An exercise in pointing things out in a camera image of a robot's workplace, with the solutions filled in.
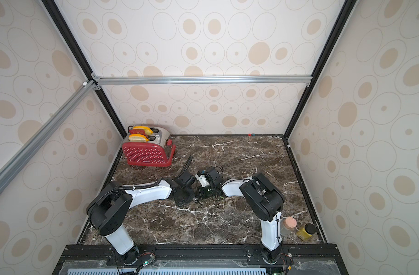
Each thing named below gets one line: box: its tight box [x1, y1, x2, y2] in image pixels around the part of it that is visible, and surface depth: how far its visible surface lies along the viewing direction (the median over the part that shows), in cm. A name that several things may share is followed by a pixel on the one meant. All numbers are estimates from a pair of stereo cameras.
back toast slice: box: [132, 126, 154, 136], surface depth 96 cm
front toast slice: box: [128, 134, 150, 143], surface depth 93 cm
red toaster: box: [121, 124, 177, 168], surface depth 97 cm
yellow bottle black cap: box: [296, 223, 316, 242], surface depth 75 cm
